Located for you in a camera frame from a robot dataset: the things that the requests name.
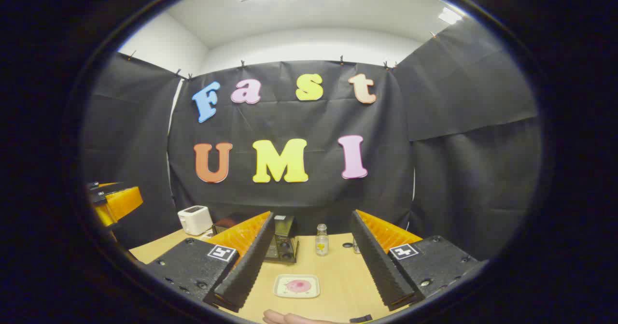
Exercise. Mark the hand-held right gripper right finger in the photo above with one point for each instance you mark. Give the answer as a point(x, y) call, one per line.
point(374, 256)

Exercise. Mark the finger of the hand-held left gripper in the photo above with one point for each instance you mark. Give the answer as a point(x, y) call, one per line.
point(123, 202)

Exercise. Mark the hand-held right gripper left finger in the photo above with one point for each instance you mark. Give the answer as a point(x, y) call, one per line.
point(248, 261)

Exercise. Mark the black electric oven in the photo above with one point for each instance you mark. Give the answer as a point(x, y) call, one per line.
point(285, 237)

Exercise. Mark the white square plate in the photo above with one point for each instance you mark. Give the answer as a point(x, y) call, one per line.
point(281, 292)

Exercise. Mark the pink round food slice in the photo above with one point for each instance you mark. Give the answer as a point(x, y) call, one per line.
point(298, 286)

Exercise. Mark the glass bottle with yellow label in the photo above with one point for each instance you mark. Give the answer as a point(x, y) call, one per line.
point(322, 242)

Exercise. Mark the white toaster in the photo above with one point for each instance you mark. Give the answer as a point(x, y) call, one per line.
point(194, 220)

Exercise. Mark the black backdrop cloth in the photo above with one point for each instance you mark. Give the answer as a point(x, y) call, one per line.
point(289, 121)

